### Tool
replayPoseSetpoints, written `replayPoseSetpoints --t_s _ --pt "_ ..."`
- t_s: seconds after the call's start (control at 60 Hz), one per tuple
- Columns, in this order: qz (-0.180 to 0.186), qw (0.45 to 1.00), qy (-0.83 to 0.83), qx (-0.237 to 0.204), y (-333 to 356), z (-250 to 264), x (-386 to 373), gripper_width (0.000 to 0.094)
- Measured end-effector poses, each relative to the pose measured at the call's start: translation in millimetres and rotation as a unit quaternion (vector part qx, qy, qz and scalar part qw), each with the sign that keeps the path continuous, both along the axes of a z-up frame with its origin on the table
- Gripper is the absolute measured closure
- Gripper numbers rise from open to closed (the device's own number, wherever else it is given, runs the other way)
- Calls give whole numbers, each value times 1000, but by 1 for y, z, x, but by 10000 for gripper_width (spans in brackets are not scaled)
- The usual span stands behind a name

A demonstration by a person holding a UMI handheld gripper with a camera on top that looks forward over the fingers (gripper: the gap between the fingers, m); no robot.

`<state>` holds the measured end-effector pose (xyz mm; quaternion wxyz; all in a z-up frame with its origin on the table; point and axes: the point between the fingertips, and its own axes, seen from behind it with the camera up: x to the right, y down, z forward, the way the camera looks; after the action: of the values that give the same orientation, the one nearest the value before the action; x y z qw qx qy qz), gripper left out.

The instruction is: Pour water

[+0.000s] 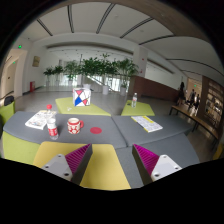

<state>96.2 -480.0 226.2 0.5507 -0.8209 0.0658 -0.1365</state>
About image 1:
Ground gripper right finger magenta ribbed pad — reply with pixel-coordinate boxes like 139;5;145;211
132;144;181;185

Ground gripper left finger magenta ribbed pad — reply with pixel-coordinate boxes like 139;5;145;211
42;144;93;185

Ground clear water bottle red label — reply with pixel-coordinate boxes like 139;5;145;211
46;104;58;140

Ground distant clear water bottle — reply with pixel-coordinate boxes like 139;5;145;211
131;93;137;108

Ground red and white mug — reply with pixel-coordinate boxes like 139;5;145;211
67;118;84;134

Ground yellow booklet on right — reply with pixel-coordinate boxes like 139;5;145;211
132;116;162;133

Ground red round coaster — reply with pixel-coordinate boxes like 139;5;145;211
90;127;102;134

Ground open magazine on left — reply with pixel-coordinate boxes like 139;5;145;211
25;110;56;130

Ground long wooden bench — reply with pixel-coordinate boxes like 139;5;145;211
169;105;219;145

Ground white red blue cube box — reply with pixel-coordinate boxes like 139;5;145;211
73;88;91;107

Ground standing people in background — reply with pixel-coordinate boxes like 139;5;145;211
176;83;200;115

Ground wooden bookshelf at right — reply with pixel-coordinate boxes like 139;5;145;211
201;77;224;128

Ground green chair at left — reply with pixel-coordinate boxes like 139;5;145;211
0;96;15;125

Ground red fire extinguisher box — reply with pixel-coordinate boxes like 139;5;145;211
30;81;35;92

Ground row of potted plants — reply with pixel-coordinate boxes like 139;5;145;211
44;54;138;89

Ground framed wall picture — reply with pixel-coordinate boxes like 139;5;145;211
32;56;40;67

